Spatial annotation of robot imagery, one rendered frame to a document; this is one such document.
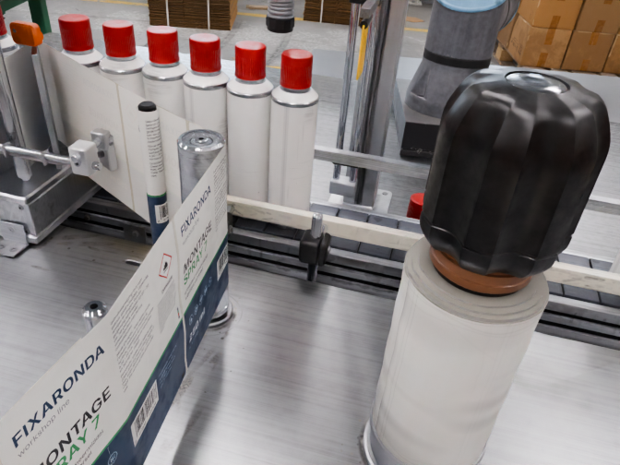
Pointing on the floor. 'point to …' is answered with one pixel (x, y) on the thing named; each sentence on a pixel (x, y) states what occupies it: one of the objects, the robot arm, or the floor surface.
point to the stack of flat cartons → (193, 13)
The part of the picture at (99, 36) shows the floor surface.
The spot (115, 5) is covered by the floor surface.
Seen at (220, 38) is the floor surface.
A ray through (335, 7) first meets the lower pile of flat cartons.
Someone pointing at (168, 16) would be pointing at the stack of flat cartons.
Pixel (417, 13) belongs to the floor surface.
